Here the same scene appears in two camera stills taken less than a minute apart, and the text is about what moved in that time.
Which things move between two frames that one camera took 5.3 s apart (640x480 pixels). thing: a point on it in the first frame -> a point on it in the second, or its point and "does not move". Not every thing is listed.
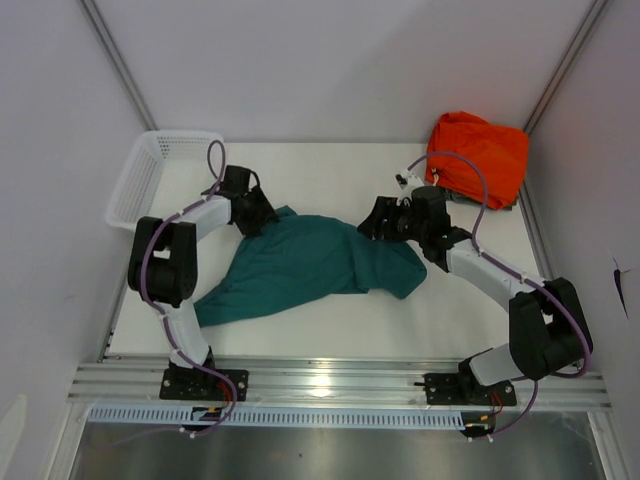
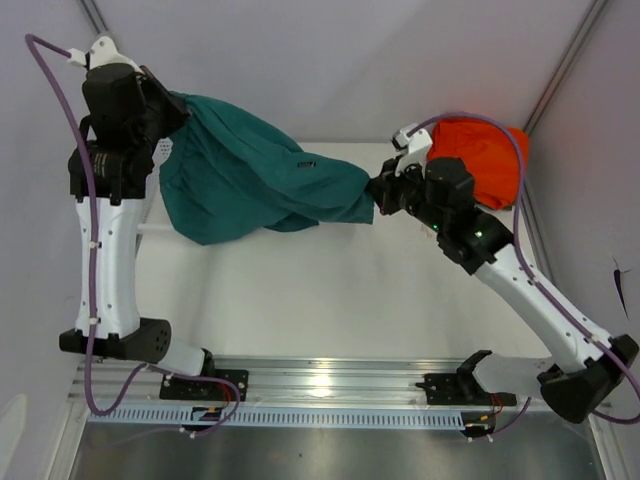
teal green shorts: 298,257 -> 224,172
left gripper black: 264,214 -> 176,112
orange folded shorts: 501,151 does not move
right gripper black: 384,209 -> 384,187
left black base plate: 201,385 does not move
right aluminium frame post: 565,62 does not move
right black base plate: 461,389 does not move
